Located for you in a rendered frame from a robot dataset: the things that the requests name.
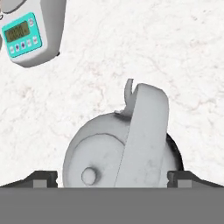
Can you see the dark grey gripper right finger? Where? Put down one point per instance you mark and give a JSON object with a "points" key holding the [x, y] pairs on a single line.
{"points": [[180, 178]]}

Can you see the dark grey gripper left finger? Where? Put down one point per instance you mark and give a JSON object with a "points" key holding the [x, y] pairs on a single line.
{"points": [[43, 178]]}

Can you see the grey kettle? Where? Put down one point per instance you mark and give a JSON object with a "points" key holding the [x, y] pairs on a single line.
{"points": [[131, 145]]}

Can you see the white kitchen scale teal panel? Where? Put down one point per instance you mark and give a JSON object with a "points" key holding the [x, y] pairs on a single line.
{"points": [[32, 32]]}

